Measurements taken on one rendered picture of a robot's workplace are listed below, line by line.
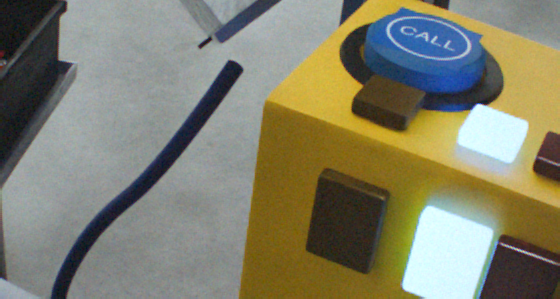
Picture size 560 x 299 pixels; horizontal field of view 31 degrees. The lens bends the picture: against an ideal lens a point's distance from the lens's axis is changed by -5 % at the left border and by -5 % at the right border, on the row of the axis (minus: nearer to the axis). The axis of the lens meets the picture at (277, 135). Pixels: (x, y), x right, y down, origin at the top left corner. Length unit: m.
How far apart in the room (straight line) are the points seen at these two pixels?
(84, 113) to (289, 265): 1.92
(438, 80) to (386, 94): 0.02
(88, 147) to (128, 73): 0.31
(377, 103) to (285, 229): 0.05
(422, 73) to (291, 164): 0.05
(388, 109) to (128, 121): 1.94
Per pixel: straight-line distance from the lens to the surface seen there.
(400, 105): 0.31
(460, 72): 0.33
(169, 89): 2.35
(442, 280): 0.31
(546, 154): 0.30
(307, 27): 2.67
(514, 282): 0.30
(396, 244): 0.32
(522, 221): 0.30
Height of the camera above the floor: 1.24
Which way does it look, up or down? 34 degrees down
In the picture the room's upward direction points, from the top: 8 degrees clockwise
